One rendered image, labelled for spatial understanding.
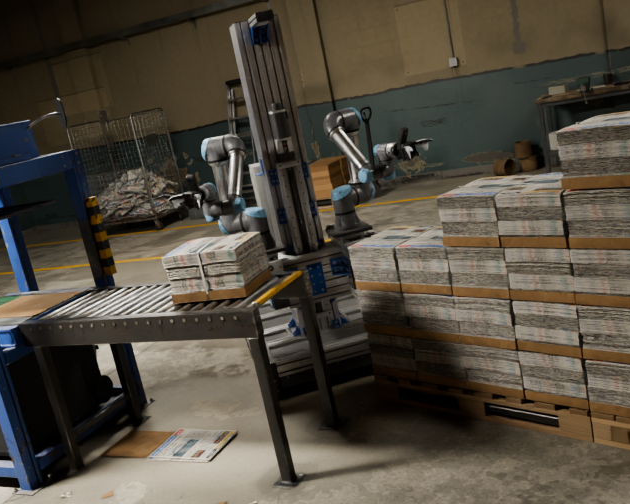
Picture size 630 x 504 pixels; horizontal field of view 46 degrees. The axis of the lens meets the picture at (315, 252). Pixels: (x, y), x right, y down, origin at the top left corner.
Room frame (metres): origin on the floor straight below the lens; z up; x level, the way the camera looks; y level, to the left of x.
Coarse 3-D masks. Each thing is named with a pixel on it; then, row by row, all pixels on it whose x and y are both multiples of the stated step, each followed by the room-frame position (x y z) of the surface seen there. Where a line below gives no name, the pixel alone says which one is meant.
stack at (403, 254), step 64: (384, 256) 3.46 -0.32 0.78; (448, 256) 3.20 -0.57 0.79; (512, 256) 2.97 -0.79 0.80; (384, 320) 3.52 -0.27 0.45; (448, 320) 3.24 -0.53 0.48; (512, 320) 3.00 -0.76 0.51; (576, 320) 2.79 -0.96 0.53; (384, 384) 3.58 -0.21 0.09; (512, 384) 3.04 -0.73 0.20; (576, 384) 2.82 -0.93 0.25
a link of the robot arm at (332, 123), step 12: (324, 120) 4.14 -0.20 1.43; (336, 120) 4.10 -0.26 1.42; (336, 132) 4.06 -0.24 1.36; (348, 144) 4.00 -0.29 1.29; (348, 156) 3.98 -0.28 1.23; (360, 156) 3.95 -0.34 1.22; (360, 168) 3.92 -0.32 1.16; (372, 168) 3.90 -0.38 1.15; (360, 180) 3.91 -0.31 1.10; (372, 180) 3.89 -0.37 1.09
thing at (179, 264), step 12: (192, 240) 3.54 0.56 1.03; (204, 240) 3.47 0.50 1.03; (180, 252) 3.31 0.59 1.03; (192, 252) 3.26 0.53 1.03; (168, 264) 3.29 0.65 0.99; (180, 264) 3.27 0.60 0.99; (192, 264) 3.24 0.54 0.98; (168, 276) 3.30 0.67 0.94; (180, 276) 3.28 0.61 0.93; (192, 276) 3.25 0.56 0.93; (180, 288) 3.29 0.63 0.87; (192, 288) 3.26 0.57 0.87
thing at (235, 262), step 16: (224, 240) 3.39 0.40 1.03; (240, 240) 3.29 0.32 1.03; (256, 240) 3.37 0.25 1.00; (208, 256) 3.21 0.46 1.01; (224, 256) 3.18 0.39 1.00; (240, 256) 3.20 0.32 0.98; (256, 256) 3.32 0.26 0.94; (208, 272) 3.22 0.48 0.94; (224, 272) 3.19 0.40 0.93; (240, 272) 3.16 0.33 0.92; (256, 272) 3.29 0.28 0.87; (224, 288) 3.20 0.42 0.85
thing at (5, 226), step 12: (0, 192) 4.44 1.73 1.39; (0, 204) 4.44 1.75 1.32; (12, 204) 4.50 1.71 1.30; (12, 228) 4.45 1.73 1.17; (12, 240) 4.44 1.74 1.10; (12, 252) 4.45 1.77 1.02; (24, 252) 4.48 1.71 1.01; (12, 264) 4.47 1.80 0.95; (24, 264) 4.46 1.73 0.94; (24, 276) 4.44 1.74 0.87; (24, 288) 4.45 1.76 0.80; (36, 288) 4.49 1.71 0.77
